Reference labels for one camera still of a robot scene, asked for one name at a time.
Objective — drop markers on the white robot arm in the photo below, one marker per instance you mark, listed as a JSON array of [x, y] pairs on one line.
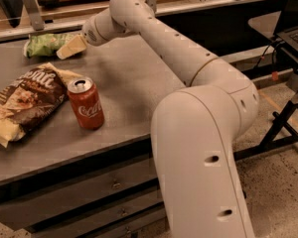
[[193, 128]]

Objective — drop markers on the black stand frame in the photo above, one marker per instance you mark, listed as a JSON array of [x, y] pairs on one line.
[[280, 134]]

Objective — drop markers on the brown chip bag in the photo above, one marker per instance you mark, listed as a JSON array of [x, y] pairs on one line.
[[30, 99]]

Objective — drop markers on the green jalapeno chip bag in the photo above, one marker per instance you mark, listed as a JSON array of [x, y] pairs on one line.
[[45, 45]]

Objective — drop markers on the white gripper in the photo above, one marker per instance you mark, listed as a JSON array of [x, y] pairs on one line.
[[89, 33]]

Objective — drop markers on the grey drawer cabinet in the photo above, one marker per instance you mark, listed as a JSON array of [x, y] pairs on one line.
[[61, 181]]

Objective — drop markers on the red coke can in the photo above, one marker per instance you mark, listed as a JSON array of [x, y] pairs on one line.
[[85, 102]]

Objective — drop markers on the metal railing shelf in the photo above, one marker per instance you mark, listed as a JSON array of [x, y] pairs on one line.
[[117, 7]]

